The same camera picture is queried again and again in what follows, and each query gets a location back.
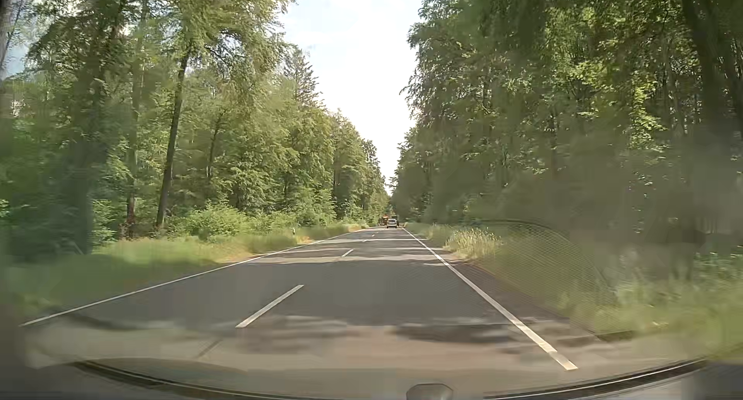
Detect grey asphalt road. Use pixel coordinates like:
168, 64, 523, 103
20, 226, 706, 373

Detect road markings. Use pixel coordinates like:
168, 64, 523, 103
20, 227, 579, 371

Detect car's own bonnet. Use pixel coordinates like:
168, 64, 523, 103
0, 356, 743, 400

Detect wood of tall trees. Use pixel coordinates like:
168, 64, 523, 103
0, 0, 391, 262
390, 0, 743, 262

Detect grass verge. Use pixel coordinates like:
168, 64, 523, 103
404, 222, 743, 354
0, 222, 369, 325

